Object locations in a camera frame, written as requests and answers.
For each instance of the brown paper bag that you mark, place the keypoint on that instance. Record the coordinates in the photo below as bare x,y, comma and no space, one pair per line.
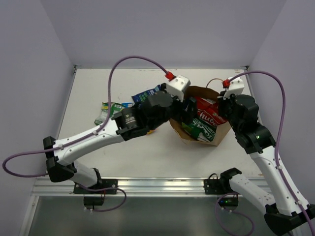
221,131

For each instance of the yellow m&m packet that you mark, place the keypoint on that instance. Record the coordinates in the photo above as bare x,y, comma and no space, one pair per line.
150,132

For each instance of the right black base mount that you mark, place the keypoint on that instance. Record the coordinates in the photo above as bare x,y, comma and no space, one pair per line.
219,185

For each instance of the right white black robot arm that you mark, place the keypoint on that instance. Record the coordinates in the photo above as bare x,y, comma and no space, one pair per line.
284,208

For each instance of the aluminium rail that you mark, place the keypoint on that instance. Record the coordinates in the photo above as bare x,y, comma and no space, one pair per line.
133,186

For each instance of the red snack bag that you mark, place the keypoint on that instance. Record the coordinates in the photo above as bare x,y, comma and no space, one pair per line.
208,111

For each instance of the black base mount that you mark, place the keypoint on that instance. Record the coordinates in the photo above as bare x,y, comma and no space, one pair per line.
94,199
219,185

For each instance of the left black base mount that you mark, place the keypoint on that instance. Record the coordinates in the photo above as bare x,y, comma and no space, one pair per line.
94,199

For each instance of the blue white snack packet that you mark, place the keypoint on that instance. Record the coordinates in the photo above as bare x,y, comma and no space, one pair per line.
127,105

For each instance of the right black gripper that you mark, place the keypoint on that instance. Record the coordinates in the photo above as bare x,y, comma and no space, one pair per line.
223,102

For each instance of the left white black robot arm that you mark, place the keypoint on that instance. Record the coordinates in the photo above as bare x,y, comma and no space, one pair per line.
136,121

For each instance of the dark blue crisps bag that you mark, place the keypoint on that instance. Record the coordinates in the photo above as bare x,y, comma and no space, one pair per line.
140,97

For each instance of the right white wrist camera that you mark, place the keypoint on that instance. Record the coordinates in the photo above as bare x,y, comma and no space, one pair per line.
235,87

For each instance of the dark green snack packet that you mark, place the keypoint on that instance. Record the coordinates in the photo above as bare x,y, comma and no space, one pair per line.
200,130

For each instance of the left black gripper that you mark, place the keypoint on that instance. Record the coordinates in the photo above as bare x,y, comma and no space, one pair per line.
188,111

